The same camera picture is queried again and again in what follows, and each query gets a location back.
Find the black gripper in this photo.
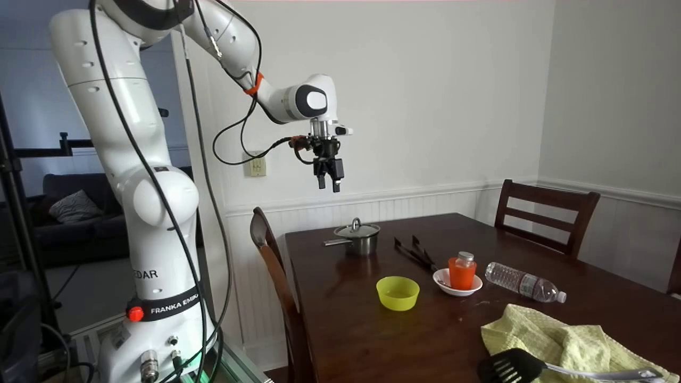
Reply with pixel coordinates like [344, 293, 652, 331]
[305, 117, 348, 196]

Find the robot base platform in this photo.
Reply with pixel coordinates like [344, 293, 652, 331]
[199, 344, 269, 383]

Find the small steel pot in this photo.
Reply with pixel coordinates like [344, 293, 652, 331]
[322, 231, 381, 258]

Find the dark wooden slat-back chair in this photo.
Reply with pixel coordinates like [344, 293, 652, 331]
[493, 177, 602, 261]
[246, 205, 314, 383]

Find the yellow-green plastic bowl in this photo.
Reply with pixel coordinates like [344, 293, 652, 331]
[375, 275, 420, 313]

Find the small white saucer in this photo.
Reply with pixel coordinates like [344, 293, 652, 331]
[429, 266, 484, 299]

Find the small orange bottle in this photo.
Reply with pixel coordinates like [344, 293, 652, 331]
[446, 250, 479, 293]

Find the clear plastic water bottle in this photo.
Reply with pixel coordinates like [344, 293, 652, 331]
[483, 261, 569, 307]

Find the grey pillow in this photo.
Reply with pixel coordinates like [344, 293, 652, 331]
[47, 188, 105, 225]

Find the dark sofa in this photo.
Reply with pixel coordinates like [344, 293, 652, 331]
[26, 171, 133, 269]

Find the black boom bar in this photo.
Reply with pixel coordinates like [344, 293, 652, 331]
[12, 131, 95, 160]

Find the yellow-green cloth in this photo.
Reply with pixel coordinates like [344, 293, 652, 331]
[479, 302, 681, 383]

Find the black tripod stand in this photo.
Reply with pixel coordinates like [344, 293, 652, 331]
[0, 96, 60, 336]

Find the beige wall switch plate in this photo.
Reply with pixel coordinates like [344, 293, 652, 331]
[243, 156, 269, 182]

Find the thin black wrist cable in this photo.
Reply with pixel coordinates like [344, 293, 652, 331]
[208, 0, 314, 171]

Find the orange cable strap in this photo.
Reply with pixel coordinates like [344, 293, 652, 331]
[243, 71, 265, 99]

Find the long black robot cable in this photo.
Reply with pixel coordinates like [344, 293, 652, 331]
[87, 0, 229, 383]

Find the black floor cable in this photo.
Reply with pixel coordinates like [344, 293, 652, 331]
[38, 322, 97, 383]

